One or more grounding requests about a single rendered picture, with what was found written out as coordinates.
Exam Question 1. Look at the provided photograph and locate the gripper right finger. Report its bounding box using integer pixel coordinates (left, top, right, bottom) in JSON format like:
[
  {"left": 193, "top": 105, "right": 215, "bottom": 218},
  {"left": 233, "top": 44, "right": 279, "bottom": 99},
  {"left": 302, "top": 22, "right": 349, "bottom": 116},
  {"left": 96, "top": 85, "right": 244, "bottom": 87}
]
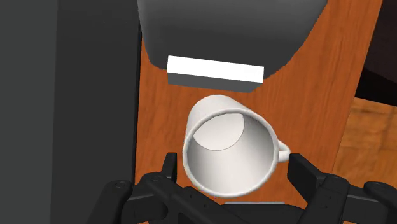
[{"left": 288, "top": 153, "right": 397, "bottom": 224}]

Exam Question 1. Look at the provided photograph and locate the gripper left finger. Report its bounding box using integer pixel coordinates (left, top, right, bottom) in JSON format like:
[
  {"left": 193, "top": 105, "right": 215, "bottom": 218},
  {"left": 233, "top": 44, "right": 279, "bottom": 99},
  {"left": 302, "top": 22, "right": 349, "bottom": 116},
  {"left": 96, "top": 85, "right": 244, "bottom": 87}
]
[{"left": 88, "top": 151, "right": 246, "bottom": 224}]

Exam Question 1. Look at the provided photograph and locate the white mug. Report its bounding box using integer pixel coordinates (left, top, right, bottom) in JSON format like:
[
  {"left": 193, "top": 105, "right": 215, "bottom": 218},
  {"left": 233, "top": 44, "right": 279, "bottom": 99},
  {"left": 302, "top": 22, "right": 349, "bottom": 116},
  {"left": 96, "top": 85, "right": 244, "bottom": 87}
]
[{"left": 181, "top": 94, "right": 291, "bottom": 199}]

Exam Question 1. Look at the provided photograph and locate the brown wooden table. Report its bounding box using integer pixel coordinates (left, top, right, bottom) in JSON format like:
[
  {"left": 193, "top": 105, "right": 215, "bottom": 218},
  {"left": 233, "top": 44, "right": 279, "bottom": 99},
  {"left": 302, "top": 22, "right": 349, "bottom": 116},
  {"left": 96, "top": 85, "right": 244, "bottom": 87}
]
[{"left": 132, "top": 0, "right": 384, "bottom": 224}]

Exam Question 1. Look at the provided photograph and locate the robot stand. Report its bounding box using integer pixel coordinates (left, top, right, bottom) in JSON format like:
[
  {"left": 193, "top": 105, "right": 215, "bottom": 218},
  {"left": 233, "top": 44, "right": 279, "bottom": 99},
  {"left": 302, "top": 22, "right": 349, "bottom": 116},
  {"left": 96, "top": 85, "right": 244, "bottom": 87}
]
[{"left": 0, "top": 0, "right": 143, "bottom": 224}]

